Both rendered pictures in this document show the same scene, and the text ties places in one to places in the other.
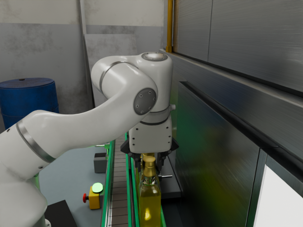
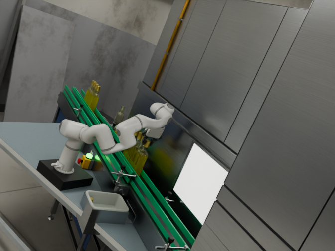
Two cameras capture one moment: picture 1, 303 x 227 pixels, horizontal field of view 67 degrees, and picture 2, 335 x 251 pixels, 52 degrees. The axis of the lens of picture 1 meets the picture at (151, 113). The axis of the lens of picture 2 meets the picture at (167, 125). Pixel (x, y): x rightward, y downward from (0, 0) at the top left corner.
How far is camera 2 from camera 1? 1.62 m
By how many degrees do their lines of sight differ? 26
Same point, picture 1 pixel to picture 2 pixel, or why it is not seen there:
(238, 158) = (186, 142)
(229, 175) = (182, 148)
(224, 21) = (190, 100)
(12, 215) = (133, 141)
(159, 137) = (158, 132)
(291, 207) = (197, 151)
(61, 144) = (146, 126)
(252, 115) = (193, 131)
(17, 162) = (137, 127)
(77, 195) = not seen: hidden behind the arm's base
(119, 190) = not seen: hidden behind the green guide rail
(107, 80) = (160, 111)
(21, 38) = not seen: outside the picture
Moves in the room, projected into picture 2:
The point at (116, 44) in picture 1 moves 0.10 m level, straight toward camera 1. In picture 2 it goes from (52, 27) to (54, 28)
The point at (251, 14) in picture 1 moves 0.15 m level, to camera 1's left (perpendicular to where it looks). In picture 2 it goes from (199, 105) to (178, 97)
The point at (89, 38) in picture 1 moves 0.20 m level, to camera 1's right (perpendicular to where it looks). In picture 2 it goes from (27, 11) to (44, 18)
